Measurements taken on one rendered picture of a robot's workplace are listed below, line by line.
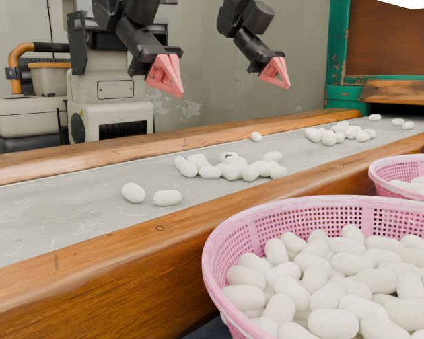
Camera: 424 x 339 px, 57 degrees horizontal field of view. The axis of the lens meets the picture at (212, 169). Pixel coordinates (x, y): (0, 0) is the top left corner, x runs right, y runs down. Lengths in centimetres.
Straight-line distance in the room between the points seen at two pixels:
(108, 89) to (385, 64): 87
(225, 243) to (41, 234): 19
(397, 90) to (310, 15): 135
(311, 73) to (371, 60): 116
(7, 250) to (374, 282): 31
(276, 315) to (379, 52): 121
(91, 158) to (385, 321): 52
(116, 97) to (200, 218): 93
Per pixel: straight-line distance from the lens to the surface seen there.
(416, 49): 137
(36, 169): 64
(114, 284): 29
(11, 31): 261
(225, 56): 306
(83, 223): 44
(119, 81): 124
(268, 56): 100
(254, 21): 105
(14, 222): 47
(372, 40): 143
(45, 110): 143
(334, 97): 146
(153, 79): 76
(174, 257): 32
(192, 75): 320
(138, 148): 73
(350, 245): 38
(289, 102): 265
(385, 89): 134
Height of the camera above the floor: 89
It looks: 14 degrees down
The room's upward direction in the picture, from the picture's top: 1 degrees counter-clockwise
